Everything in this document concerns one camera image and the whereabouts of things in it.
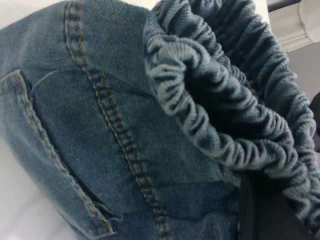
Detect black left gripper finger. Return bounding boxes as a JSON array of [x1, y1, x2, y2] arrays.
[[237, 173, 308, 240]]

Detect blue denim shorts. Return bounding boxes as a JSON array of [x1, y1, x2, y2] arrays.
[[0, 0, 320, 240]]

